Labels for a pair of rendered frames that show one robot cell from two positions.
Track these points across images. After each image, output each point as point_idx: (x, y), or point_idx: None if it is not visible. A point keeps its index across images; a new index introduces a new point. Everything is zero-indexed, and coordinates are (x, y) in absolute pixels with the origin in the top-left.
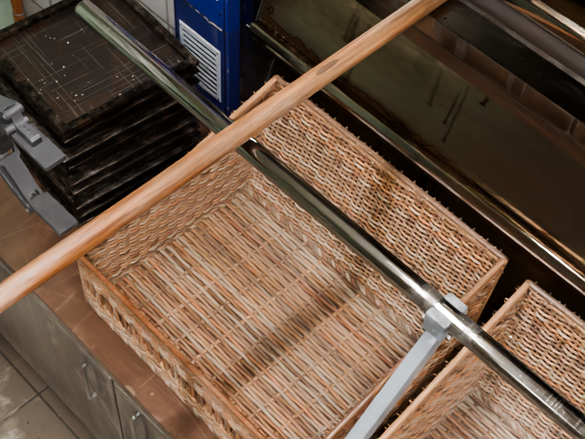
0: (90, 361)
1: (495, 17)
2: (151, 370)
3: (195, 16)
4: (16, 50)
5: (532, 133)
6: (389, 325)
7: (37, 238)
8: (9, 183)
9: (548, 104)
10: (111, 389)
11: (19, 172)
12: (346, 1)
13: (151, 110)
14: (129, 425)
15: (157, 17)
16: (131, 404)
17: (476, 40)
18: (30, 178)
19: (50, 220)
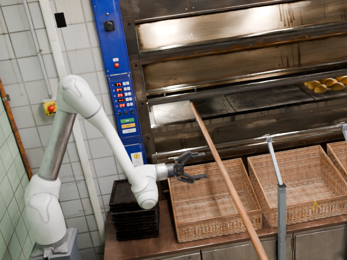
0: (191, 256)
1: (232, 93)
2: (208, 238)
3: None
4: (117, 201)
5: (230, 128)
6: (227, 198)
7: (151, 245)
8: (186, 180)
9: (233, 116)
10: (200, 258)
11: (187, 174)
12: (176, 137)
13: None
14: None
15: None
16: (209, 253)
17: (211, 118)
18: (189, 175)
19: (202, 176)
